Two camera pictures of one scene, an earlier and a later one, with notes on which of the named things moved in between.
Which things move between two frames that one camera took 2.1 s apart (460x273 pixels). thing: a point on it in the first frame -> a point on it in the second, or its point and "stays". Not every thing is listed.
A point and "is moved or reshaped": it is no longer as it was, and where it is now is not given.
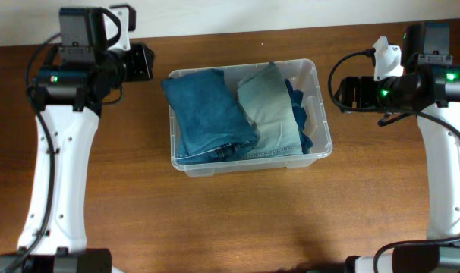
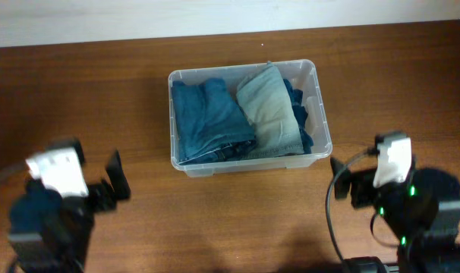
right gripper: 358,98 -> 349,179
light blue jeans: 267,101 stays
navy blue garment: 300,114 stays
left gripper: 142,51 -> 102,189
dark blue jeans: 214,126 is moved or reshaped
